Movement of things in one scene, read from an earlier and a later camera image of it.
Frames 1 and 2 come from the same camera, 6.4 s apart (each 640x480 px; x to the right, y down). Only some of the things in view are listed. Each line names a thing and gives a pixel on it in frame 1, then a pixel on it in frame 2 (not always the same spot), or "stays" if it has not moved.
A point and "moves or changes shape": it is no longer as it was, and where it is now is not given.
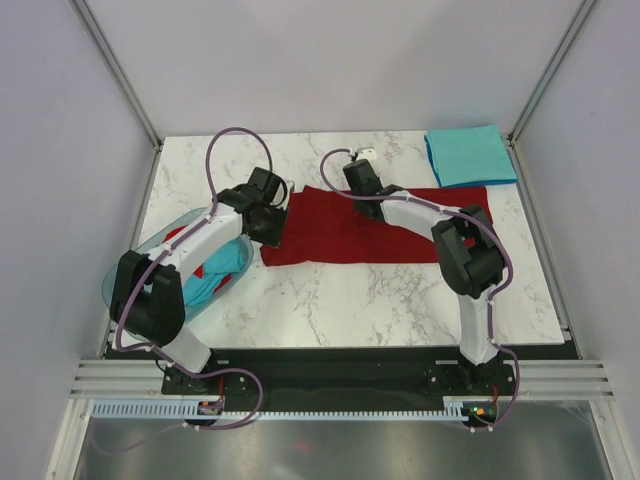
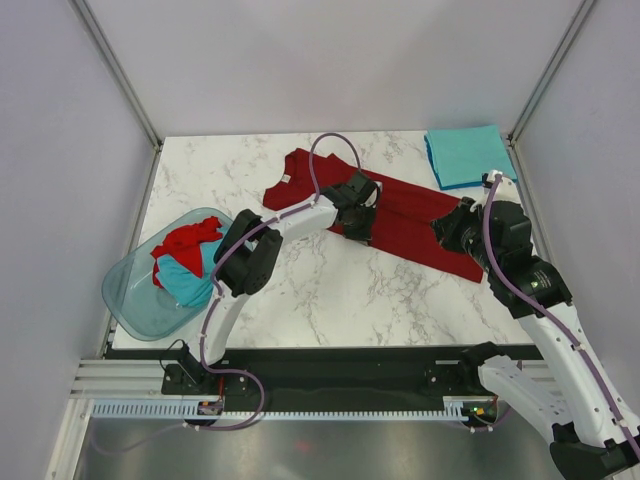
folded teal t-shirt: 469,155 stays
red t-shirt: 322,229 moves or changes shape
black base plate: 244,377 stays
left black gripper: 275,238 to 364,235
